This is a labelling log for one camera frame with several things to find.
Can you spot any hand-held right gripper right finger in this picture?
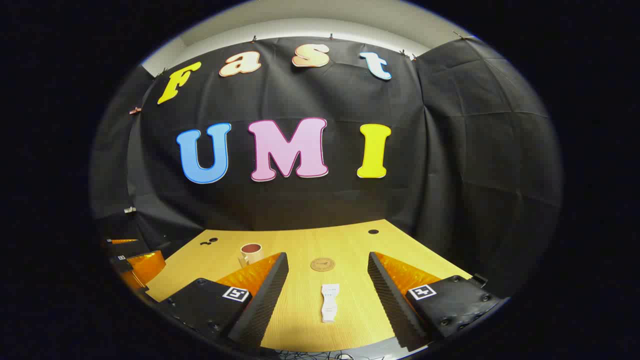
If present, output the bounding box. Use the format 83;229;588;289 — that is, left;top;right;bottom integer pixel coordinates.
367;251;502;352

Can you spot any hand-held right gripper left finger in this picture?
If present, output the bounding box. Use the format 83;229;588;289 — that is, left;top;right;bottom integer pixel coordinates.
162;251;290;351

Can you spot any beige cup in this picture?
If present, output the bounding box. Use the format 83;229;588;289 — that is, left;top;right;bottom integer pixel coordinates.
238;243;265;268

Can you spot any white toothpaste tube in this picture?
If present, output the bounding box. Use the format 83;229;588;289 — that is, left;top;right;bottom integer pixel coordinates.
320;283;340;324

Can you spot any wooden desktop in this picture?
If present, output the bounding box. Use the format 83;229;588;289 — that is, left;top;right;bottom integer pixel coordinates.
145;219;473;353

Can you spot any black backdrop cloth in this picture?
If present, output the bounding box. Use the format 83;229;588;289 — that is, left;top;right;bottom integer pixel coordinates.
90;36;565;301

